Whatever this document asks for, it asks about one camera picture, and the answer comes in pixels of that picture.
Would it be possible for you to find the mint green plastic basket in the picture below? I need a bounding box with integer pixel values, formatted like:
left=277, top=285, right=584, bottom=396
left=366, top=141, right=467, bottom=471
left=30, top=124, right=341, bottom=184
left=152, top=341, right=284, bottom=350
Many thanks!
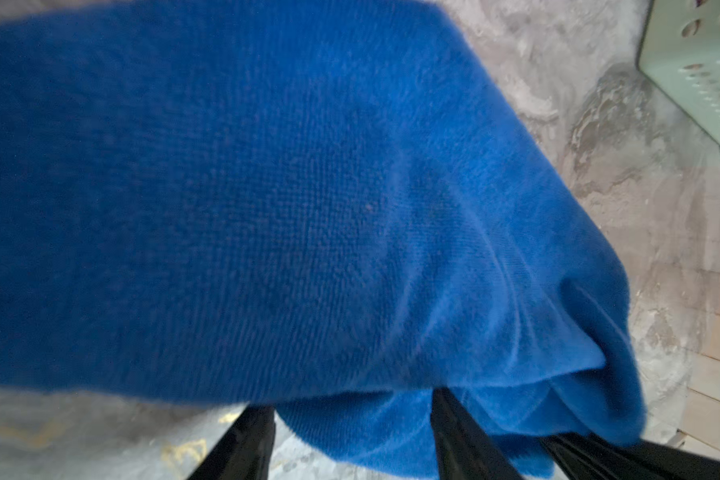
left=637, top=0, right=720, bottom=146

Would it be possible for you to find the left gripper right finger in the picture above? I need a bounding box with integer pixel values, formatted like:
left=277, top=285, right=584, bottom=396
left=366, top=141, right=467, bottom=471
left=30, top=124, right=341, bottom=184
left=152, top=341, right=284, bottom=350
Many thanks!
left=430, top=388, right=522, bottom=480

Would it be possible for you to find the blue towel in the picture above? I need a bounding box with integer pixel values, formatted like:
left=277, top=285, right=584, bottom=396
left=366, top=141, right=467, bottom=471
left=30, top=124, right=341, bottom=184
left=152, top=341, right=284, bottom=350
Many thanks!
left=0, top=1, right=645, bottom=478

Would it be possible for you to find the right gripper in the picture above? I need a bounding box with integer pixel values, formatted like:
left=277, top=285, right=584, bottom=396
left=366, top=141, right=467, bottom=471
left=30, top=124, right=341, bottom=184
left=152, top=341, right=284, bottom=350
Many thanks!
left=539, top=433, right=720, bottom=480

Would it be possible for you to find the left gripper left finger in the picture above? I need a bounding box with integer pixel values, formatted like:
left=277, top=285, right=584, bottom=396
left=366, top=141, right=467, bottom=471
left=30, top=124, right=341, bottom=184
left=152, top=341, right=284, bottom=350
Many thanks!
left=188, top=406, right=276, bottom=480

